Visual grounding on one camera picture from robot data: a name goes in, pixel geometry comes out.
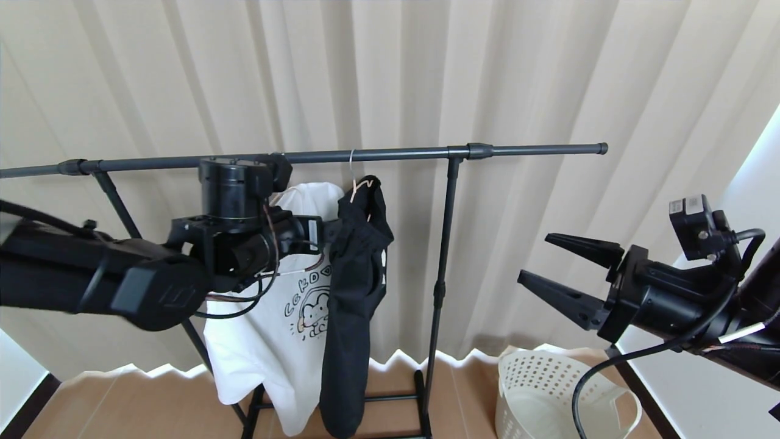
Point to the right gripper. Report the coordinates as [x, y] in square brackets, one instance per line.
[658, 292]

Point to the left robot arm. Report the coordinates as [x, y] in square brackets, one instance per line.
[91, 274]

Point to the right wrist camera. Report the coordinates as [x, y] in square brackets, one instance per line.
[701, 225]

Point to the white laundry basket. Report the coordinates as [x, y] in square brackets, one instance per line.
[548, 390]

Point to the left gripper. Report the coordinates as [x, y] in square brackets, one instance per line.
[268, 244]

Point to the beige curtain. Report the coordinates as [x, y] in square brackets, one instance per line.
[487, 61]

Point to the black clothes rack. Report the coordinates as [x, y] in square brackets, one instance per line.
[518, 149]

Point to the white printed t-shirt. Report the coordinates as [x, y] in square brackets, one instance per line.
[268, 341]

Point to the black garment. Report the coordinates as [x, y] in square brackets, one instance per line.
[353, 292]

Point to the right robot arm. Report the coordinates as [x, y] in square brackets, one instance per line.
[762, 280]

